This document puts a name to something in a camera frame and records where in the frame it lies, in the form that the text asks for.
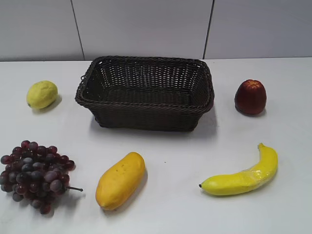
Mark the yellow banana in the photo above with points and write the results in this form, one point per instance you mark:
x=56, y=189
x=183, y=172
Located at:
x=247, y=180

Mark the yellow lemon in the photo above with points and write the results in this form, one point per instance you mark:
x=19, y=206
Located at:
x=41, y=94

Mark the purple grape bunch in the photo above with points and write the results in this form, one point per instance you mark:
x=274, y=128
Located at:
x=37, y=174

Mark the dark red apple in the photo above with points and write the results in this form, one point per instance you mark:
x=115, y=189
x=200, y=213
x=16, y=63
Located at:
x=250, y=98

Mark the black woven basket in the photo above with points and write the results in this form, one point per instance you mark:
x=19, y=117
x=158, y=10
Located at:
x=147, y=93

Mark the yellow mango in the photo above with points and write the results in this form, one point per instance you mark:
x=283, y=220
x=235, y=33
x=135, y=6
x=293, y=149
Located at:
x=120, y=181

